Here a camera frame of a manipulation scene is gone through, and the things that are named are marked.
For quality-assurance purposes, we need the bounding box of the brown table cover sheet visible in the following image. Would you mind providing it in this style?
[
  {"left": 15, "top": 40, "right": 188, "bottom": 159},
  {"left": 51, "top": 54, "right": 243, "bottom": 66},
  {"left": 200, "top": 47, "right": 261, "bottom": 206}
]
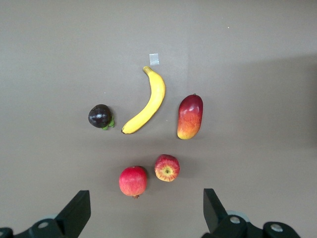
[{"left": 0, "top": 0, "right": 317, "bottom": 238}]

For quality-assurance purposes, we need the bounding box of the dark purple eggplant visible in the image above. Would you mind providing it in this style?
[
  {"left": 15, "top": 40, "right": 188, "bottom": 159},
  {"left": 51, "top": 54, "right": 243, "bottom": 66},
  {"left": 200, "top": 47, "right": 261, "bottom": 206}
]
[{"left": 88, "top": 104, "right": 116, "bottom": 131}]

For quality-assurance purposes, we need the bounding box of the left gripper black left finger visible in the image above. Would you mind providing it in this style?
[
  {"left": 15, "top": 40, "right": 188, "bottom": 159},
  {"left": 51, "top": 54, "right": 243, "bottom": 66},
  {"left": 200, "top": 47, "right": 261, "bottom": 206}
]
[{"left": 13, "top": 190, "right": 91, "bottom": 238}]

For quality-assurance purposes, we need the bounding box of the yellow banana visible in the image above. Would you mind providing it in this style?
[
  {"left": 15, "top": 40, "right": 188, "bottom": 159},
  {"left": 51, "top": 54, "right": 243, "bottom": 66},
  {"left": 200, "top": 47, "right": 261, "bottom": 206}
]
[{"left": 121, "top": 66, "right": 166, "bottom": 135}]

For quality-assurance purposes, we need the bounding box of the red pomegranate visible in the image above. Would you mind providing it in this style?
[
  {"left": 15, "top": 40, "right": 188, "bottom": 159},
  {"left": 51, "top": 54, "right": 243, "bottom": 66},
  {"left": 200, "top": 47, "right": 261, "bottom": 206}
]
[{"left": 118, "top": 166, "right": 148, "bottom": 199}]

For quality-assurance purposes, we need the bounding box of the red yellow apple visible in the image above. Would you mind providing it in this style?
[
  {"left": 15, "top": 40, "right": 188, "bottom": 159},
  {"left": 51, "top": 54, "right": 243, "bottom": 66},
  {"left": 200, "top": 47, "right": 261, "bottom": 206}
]
[{"left": 154, "top": 154, "right": 181, "bottom": 182}]

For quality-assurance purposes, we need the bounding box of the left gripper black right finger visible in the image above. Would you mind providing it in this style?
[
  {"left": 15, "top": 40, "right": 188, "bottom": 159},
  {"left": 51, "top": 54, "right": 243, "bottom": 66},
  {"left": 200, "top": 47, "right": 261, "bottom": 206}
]
[{"left": 202, "top": 188, "right": 261, "bottom": 238}]

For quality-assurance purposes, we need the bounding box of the red yellow mango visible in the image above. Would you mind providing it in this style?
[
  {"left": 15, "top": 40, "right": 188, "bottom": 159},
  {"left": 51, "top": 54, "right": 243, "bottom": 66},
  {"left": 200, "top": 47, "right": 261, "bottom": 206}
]
[{"left": 177, "top": 93, "right": 204, "bottom": 140}]

